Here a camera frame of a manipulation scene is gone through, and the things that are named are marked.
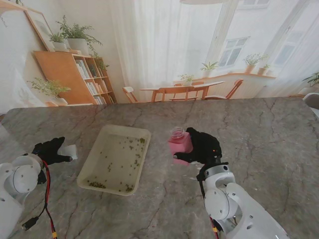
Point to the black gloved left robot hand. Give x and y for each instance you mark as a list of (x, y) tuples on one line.
[(48, 152)]

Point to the cream baking tray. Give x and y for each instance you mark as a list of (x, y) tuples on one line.
[(117, 161)]

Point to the green bean heap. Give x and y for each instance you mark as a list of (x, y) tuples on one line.
[(97, 184), (128, 188), (142, 140)]

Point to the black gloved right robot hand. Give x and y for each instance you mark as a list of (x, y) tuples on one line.
[(204, 147)]

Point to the white square jar cap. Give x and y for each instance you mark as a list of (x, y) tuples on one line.
[(69, 150)]

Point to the printed room scene backdrop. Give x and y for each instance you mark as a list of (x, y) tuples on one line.
[(154, 49)]

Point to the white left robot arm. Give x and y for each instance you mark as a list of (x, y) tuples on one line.
[(17, 174)]

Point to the pink square jar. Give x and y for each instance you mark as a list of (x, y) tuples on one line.
[(178, 147)]

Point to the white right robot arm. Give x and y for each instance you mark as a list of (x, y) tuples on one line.
[(224, 199)]

